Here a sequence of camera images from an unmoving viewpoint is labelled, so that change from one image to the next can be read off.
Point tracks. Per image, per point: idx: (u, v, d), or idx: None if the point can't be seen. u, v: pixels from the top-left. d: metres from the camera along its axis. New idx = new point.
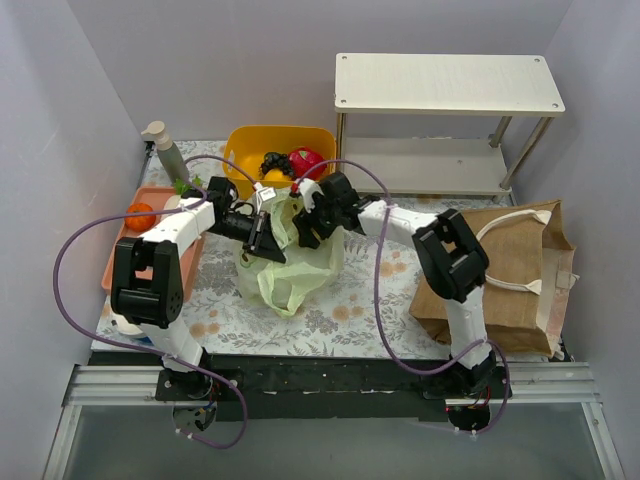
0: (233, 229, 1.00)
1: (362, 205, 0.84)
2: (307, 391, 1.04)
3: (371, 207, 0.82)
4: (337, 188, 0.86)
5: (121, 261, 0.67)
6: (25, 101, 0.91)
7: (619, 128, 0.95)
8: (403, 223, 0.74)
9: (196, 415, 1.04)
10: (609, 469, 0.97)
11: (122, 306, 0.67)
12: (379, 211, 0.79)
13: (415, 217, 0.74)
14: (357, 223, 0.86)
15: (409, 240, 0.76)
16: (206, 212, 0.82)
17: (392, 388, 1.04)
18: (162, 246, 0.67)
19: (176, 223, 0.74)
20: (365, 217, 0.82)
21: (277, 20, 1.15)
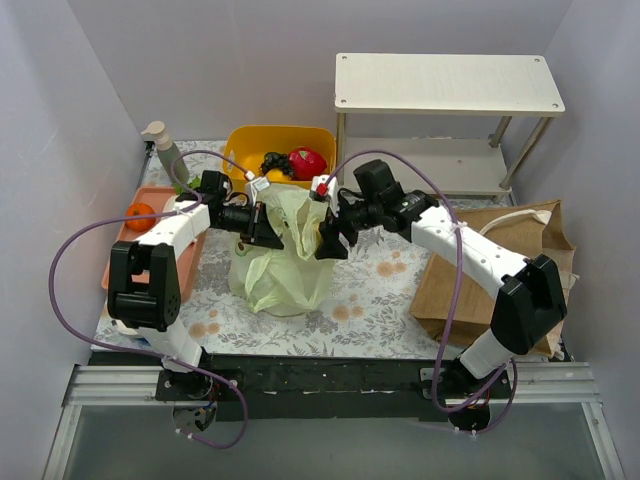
0: (229, 221, 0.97)
1: (410, 201, 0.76)
2: (306, 391, 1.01)
3: (428, 214, 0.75)
4: (379, 180, 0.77)
5: (118, 264, 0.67)
6: (26, 101, 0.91)
7: (619, 128, 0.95)
8: (480, 258, 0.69)
9: (196, 415, 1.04)
10: (609, 469, 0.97)
11: (120, 310, 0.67)
12: (448, 233, 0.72)
13: (496, 255, 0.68)
14: (405, 224, 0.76)
15: (485, 280, 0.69)
16: (201, 213, 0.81)
17: (392, 388, 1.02)
18: (158, 250, 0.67)
19: (171, 226, 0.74)
20: (420, 227, 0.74)
21: (277, 20, 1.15)
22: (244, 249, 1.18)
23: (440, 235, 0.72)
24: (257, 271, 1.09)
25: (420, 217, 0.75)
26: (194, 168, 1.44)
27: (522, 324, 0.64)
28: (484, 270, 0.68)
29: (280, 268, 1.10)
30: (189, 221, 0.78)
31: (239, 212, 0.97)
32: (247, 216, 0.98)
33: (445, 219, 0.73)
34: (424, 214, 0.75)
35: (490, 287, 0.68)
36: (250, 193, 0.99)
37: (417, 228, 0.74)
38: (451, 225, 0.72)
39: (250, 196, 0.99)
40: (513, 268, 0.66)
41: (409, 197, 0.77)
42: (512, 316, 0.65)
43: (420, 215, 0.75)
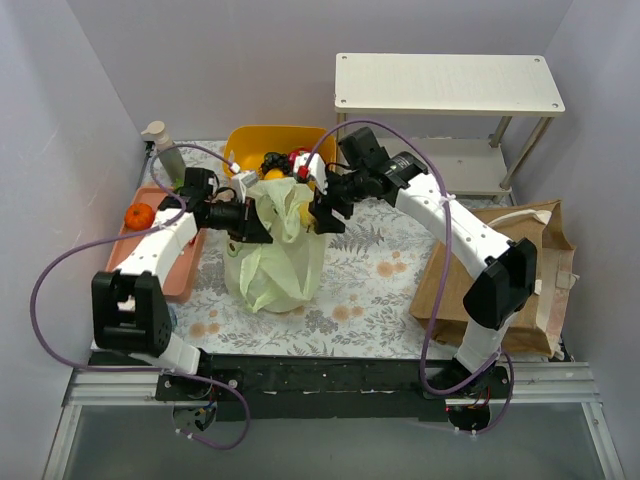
0: (218, 219, 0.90)
1: (394, 163, 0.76)
2: (307, 391, 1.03)
3: (417, 183, 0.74)
4: (362, 144, 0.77)
5: (101, 296, 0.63)
6: (25, 100, 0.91)
7: (619, 128, 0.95)
8: (466, 236, 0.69)
9: (196, 415, 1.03)
10: (609, 469, 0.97)
11: (108, 342, 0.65)
12: (436, 206, 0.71)
13: (481, 234, 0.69)
14: (390, 186, 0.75)
15: (468, 256, 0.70)
16: (186, 224, 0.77)
17: (392, 389, 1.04)
18: (142, 280, 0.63)
19: (154, 246, 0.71)
20: (408, 194, 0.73)
21: (277, 20, 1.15)
22: (235, 248, 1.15)
23: (427, 206, 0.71)
24: (251, 271, 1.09)
25: (408, 183, 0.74)
26: (194, 168, 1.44)
27: (498, 304, 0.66)
28: (469, 248, 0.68)
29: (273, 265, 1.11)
30: (174, 236, 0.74)
31: (228, 208, 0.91)
32: (237, 212, 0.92)
33: (433, 190, 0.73)
34: (412, 181, 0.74)
35: (472, 265, 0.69)
36: (239, 189, 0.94)
37: (404, 196, 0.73)
38: (439, 197, 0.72)
39: (238, 193, 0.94)
40: (496, 250, 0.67)
41: (398, 161, 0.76)
42: (487, 295, 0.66)
43: (407, 180, 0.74)
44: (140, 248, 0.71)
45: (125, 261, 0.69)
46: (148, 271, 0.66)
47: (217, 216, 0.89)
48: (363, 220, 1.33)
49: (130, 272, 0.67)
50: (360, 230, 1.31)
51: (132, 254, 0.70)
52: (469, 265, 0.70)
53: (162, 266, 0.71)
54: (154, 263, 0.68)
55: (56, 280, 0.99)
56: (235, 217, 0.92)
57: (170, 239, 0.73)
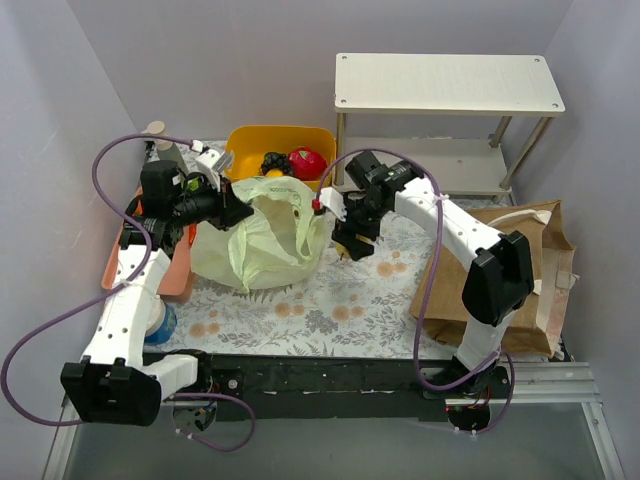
0: (195, 213, 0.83)
1: (394, 171, 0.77)
2: (306, 391, 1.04)
3: (412, 186, 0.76)
4: (364, 163, 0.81)
5: (72, 391, 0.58)
6: (25, 100, 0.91)
7: (619, 128, 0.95)
8: (458, 230, 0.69)
9: (196, 415, 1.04)
10: (609, 469, 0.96)
11: (90, 418, 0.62)
12: (430, 205, 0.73)
13: (472, 228, 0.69)
14: (388, 192, 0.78)
15: (459, 251, 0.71)
16: (153, 270, 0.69)
17: (392, 389, 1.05)
18: (116, 371, 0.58)
19: (123, 317, 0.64)
20: (403, 197, 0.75)
21: (277, 20, 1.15)
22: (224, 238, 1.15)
23: (422, 207, 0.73)
24: (240, 247, 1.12)
25: (405, 186, 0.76)
26: (194, 168, 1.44)
27: (491, 294, 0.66)
28: (460, 242, 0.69)
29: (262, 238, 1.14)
30: (143, 292, 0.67)
31: (205, 196, 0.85)
32: (214, 199, 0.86)
33: (427, 191, 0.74)
34: (407, 185, 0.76)
35: (464, 259, 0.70)
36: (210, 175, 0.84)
37: (400, 199, 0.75)
38: (432, 197, 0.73)
39: (210, 178, 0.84)
40: (487, 242, 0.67)
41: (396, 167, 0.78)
42: (479, 284, 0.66)
43: (404, 185, 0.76)
44: (107, 322, 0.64)
45: (94, 342, 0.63)
46: (121, 358, 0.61)
47: (194, 211, 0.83)
48: None
49: (101, 359, 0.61)
50: None
51: (99, 331, 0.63)
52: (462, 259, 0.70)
53: (138, 335, 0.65)
54: (127, 341, 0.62)
55: (56, 280, 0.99)
56: (213, 206, 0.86)
57: (139, 301, 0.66)
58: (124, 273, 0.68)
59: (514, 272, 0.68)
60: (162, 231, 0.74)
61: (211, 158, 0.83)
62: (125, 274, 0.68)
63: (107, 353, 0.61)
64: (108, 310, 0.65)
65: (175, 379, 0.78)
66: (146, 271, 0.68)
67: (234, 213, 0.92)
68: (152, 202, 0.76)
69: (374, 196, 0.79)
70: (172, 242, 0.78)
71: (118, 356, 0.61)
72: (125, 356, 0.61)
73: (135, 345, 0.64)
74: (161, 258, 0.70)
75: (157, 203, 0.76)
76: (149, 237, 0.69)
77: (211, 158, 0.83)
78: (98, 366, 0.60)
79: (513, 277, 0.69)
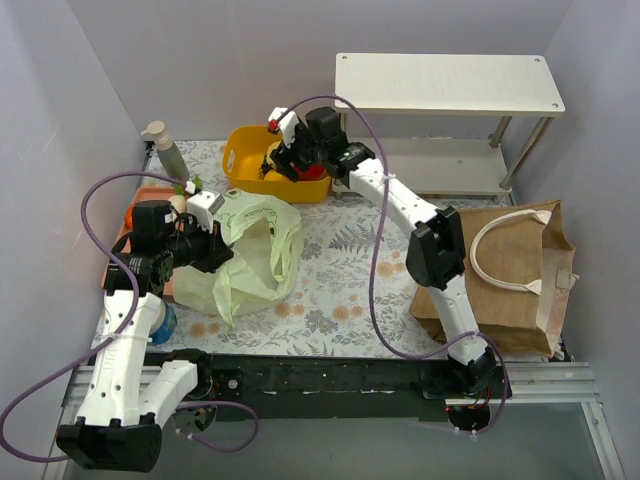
0: (187, 253, 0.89)
1: (353, 155, 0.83)
2: (306, 391, 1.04)
3: (365, 165, 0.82)
4: (326, 127, 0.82)
5: (72, 450, 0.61)
6: (24, 100, 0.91)
7: (619, 128, 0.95)
8: (401, 206, 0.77)
9: (196, 415, 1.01)
10: (609, 469, 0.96)
11: (92, 466, 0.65)
12: (379, 183, 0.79)
13: (414, 204, 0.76)
14: (344, 173, 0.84)
15: (403, 225, 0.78)
16: (143, 315, 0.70)
17: (392, 389, 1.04)
18: (113, 432, 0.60)
19: (115, 373, 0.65)
20: (357, 176, 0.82)
21: (277, 20, 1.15)
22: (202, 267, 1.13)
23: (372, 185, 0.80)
24: (225, 293, 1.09)
25: (358, 167, 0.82)
26: (194, 168, 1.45)
27: (428, 261, 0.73)
28: (403, 217, 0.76)
29: (242, 278, 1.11)
30: (133, 345, 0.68)
31: (195, 237, 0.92)
32: (204, 240, 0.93)
33: (378, 171, 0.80)
34: (360, 165, 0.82)
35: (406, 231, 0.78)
36: (203, 214, 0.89)
37: (355, 179, 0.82)
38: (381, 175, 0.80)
39: (204, 220, 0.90)
40: (424, 215, 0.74)
41: (351, 150, 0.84)
42: (418, 254, 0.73)
43: (357, 166, 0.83)
44: (98, 380, 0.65)
45: (87, 402, 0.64)
46: (116, 419, 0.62)
47: (187, 251, 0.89)
48: (363, 219, 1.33)
49: (96, 420, 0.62)
50: (360, 230, 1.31)
51: (93, 391, 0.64)
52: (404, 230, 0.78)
53: (132, 388, 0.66)
54: (121, 398, 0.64)
55: (56, 281, 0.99)
56: (203, 247, 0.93)
57: (130, 354, 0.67)
58: (113, 324, 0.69)
59: (448, 241, 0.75)
60: (150, 271, 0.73)
61: (206, 200, 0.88)
62: (113, 324, 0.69)
63: (101, 414, 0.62)
64: (99, 366, 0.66)
65: (176, 397, 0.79)
66: (134, 320, 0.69)
67: (219, 255, 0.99)
68: (142, 239, 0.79)
69: (331, 172, 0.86)
70: (160, 278, 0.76)
71: (113, 417, 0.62)
72: (120, 416, 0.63)
73: (131, 400, 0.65)
74: (149, 302, 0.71)
75: (148, 240, 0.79)
76: (136, 280, 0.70)
77: (206, 200, 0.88)
78: (93, 427, 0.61)
79: (448, 246, 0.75)
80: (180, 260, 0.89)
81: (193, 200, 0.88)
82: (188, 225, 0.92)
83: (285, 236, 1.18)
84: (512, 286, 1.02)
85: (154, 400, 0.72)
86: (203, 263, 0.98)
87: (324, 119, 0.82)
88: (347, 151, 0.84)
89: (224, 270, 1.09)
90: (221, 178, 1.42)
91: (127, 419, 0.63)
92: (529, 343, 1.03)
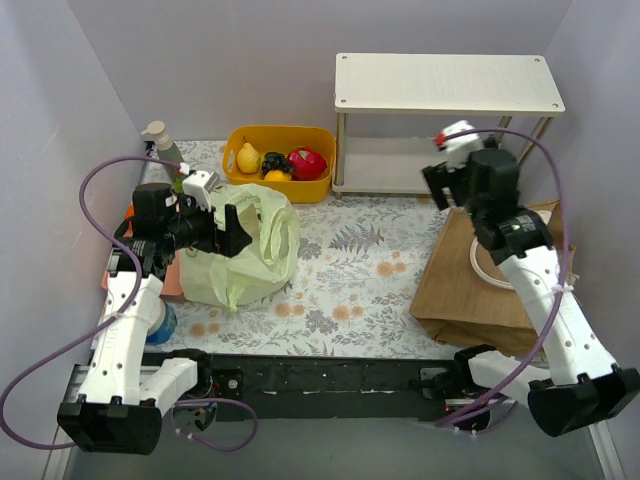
0: (188, 235, 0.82)
1: (521, 227, 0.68)
2: (307, 391, 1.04)
3: (534, 256, 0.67)
4: (498, 182, 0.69)
5: (70, 429, 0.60)
6: (25, 100, 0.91)
7: (619, 129, 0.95)
8: (568, 342, 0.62)
9: (196, 415, 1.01)
10: (609, 469, 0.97)
11: (93, 447, 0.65)
12: (547, 291, 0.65)
13: (585, 344, 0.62)
14: (498, 244, 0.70)
15: (558, 361, 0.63)
16: (145, 296, 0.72)
17: (392, 388, 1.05)
18: (112, 407, 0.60)
19: (117, 351, 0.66)
20: (520, 264, 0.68)
21: (277, 21, 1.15)
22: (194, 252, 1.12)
23: (538, 288, 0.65)
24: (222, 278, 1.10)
25: (525, 253, 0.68)
26: (194, 168, 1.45)
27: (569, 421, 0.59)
28: (565, 353, 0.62)
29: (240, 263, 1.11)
30: (133, 324, 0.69)
31: (196, 218, 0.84)
32: (205, 221, 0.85)
33: (549, 269, 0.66)
34: (529, 251, 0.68)
35: (556, 369, 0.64)
36: (200, 194, 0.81)
37: (515, 264, 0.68)
38: (556, 281, 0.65)
39: (200, 200, 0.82)
40: (591, 369, 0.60)
41: (524, 221, 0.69)
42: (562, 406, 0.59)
43: (524, 249, 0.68)
44: (100, 359, 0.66)
45: (88, 380, 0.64)
46: (117, 397, 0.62)
47: (188, 233, 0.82)
48: (362, 220, 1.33)
49: (96, 398, 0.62)
50: (360, 231, 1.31)
51: (94, 370, 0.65)
52: (554, 366, 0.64)
53: (132, 367, 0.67)
54: (122, 376, 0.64)
55: (56, 281, 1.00)
56: (204, 226, 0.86)
57: (133, 332, 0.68)
58: (116, 303, 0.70)
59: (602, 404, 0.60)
60: (152, 255, 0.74)
61: (201, 179, 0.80)
62: (116, 304, 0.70)
63: (101, 391, 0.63)
64: (101, 345, 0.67)
65: (176, 388, 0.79)
66: (137, 300, 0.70)
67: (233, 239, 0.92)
68: (144, 223, 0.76)
69: (483, 235, 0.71)
70: (163, 263, 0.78)
71: (113, 395, 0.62)
72: (121, 394, 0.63)
73: (131, 379, 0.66)
74: (152, 283, 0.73)
75: (149, 224, 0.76)
76: (138, 264, 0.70)
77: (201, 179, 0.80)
78: (94, 404, 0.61)
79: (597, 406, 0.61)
80: (182, 242, 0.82)
81: (186, 180, 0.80)
82: (187, 206, 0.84)
83: (271, 217, 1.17)
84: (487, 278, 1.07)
85: (155, 389, 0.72)
86: (206, 245, 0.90)
87: (500, 170, 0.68)
88: (514, 220, 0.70)
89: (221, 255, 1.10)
90: (221, 177, 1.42)
91: (128, 398, 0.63)
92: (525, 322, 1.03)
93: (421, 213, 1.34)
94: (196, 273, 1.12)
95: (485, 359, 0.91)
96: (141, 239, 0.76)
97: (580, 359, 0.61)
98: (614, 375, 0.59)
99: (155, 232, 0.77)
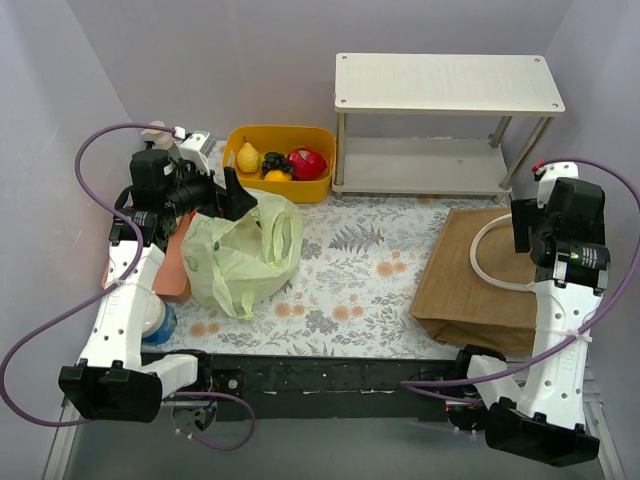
0: (188, 201, 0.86)
1: (580, 255, 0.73)
2: (307, 392, 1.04)
3: (573, 292, 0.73)
4: (571, 207, 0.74)
5: (72, 391, 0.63)
6: (24, 100, 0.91)
7: (619, 129, 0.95)
8: (549, 383, 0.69)
9: (196, 415, 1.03)
10: (609, 468, 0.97)
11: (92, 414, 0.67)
12: (561, 331, 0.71)
13: (563, 393, 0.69)
14: (546, 261, 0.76)
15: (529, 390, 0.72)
16: (147, 264, 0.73)
17: (392, 389, 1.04)
18: (113, 373, 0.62)
19: (118, 318, 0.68)
20: (555, 292, 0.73)
21: (277, 21, 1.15)
22: (195, 265, 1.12)
23: (556, 321, 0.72)
24: (225, 294, 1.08)
25: (564, 286, 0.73)
26: None
27: (505, 439, 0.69)
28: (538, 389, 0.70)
29: (239, 269, 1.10)
30: (134, 290, 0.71)
31: (196, 184, 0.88)
32: (205, 187, 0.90)
33: (579, 310, 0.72)
34: (570, 285, 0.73)
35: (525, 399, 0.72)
36: (198, 158, 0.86)
37: (548, 288, 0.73)
38: (576, 325, 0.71)
39: (198, 163, 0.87)
40: (553, 415, 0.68)
41: (587, 256, 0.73)
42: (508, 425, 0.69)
43: (565, 281, 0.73)
44: (102, 325, 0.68)
45: (91, 345, 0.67)
46: (118, 361, 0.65)
47: (188, 199, 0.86)
48: (362, 220, 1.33)
49: (98, 362, 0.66)
50: (360, 231, 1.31)
51: (97, 336, 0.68)
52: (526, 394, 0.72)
53: (133, 334, 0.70)
54: (123, 342, 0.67)
55: (56, 281, 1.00)
56: (205, 194, 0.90)
57: (134, 299, 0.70)
58: (118, 271, 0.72)
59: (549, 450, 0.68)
60: (154, 224, 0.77)
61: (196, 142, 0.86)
62: (118, 272, 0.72)
63: (104, 356, 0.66)
64: (103, 310, 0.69)
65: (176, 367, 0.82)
66: (139, 269, 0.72)
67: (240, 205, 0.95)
68: (144, 193, 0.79)
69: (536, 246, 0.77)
70: (164, 234, 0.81)
71: (115, 360, 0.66)
72: (122, 359, 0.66)
73: (132, 345, 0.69)
74: (153, 253, 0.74)
75: (150, 194, 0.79)
76: (140, 232, 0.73)
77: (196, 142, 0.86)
78: (95, 368, 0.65)
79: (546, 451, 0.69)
80: (183, 210, 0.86)
81: (182, 145, 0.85)
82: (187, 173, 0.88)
83: (270, 226, 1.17)
84: (487, 278, 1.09)
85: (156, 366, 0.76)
86: (210, 211, 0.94)
87: (578, 192, 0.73)
88: (578, 249, 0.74)
89: (218, 269, 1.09)
90: (222, 177, 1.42)
91: (129, 362, 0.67)
92: (522, 317, 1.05)
93: (421, 213, 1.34)
94: (201, 285, 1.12)
95: (486, 361, 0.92)
96: (143, 210, 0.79)
97: (548, 402, 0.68)
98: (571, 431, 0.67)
99: (155, 202, 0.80)
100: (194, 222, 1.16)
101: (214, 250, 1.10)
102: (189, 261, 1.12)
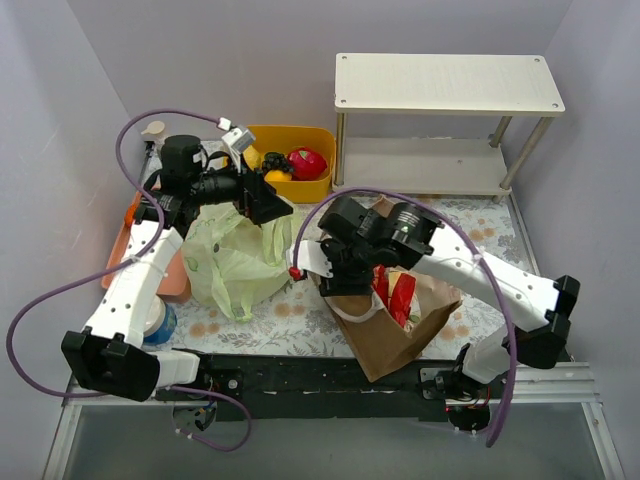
0: (211, 193, 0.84)
1: (401, 223, 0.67)
2: (307, 392, 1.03)
3: (440, 244, 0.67)
4: (349, 214, 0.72)
5: (73, 358, 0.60)
6: (25, 100, 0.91)
7: (618, 129, 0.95)
8: (516, 293, 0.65)
9: (196, 415, 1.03)
10: (609, 469, 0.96)
11: (88, 384, 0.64)
12: (471, 264, 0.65)
13: (527, 285, 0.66)
14: (401, 250, 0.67)
15: (519, 316, 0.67)
16: (164, 247, 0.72)
17: (392, 388, 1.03)
18: (113, 346, 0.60)
19: (128, 293, 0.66)
20: (435, 259, 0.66)
21: (277, 21, 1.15)
22: (196, 264, 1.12)
23: (461, 267, 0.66)
24: (224, 293, 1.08)
25: (431, 247, 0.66)
26: None
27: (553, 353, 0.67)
28: (522, 306, 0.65)
29: (238, 269, 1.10)
30: (148, 267, 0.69)
31: (226, 177, 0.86)
32: (234, 182, 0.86)
33: (458, 245, 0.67)
34: (433, 242, 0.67)
35: (524, 318, 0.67)
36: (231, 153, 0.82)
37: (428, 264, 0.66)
38: (468, 253, 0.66)
39: (233, 158, 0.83)
40: (550, 299, 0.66)
41: (406, 217, 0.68)
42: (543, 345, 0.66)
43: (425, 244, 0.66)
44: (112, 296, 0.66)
45: (97, 314, 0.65)
46: (120, 333, 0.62)
47: (211, 191, 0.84)
48: None
49: (101, 332, 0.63)
50: None
51: (104, 306, 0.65)
52: (520, 319, 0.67)
53: (139, 310, 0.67)
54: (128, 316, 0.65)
55: (56, 281, 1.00)
56: (234, 189, 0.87)
57: (146, 277, 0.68)
58: (134, 248, 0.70)
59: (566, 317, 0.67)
60: (178, 210, 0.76)
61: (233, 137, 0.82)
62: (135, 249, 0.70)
63: (107, 327, 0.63)
64: (115, 284, 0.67)
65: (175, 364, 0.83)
66: (155, 248, 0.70)
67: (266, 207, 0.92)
68: (170, 178, 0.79)
69: (379, 256, 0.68)
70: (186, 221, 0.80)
71: (118, 332, 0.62)
72: (125, 332, 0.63)
73: (136, 322, 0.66)
74: (172, 236, 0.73)
75: (177, 180, 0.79)
76: (162, 214, 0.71)
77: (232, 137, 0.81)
78: (98, 338, 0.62)
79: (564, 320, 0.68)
80: (206, 201, 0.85)
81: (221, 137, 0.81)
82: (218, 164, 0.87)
83: (271, 227, 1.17)
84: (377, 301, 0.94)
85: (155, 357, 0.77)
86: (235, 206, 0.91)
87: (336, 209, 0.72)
88: (396, 223, 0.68)
89: (218, 269, 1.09)
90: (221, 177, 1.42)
91: (131, 337, 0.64)
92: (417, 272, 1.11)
93: None
94: (201, 282, 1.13)
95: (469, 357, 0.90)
96: (169, 195, 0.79)
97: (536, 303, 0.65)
98: (563, 291, 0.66)
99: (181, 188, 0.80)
100: (195, 219, 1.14)
101: (214, 251, 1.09)
102: (190, 261, 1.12)
